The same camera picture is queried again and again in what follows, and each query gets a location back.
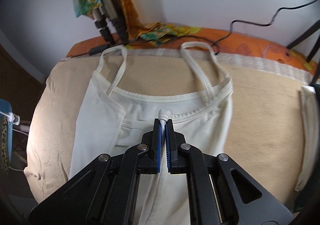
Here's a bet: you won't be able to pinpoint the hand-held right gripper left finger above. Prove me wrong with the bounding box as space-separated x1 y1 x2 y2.
29 118 164 225

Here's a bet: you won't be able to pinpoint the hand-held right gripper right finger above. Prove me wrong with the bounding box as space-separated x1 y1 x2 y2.
165 119 293 225

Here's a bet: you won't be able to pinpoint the white camisole top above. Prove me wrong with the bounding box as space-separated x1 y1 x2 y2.
69 42 234 225

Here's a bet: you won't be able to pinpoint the beige blanket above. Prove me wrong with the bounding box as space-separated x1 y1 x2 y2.
24 49 316 205

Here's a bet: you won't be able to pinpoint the orange printed bedsheet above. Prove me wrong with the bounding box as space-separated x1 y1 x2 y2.
67 23 320 70

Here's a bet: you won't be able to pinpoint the white folded cloth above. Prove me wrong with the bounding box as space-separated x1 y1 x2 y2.
294 85 320 192

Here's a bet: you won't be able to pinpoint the black tripod legs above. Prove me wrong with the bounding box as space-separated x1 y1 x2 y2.
89 0 129 46

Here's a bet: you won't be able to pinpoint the white charger plug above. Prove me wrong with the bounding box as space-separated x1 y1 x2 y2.
0 111 21 125

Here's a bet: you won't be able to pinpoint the leopard print cloth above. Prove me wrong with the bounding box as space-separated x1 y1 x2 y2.
0 118 12 173

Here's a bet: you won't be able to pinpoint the black stand legs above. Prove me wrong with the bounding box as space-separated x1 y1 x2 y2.
286 19 320 85

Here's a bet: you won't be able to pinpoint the black cable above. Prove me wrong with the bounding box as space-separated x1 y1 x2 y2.
89 0 318 56

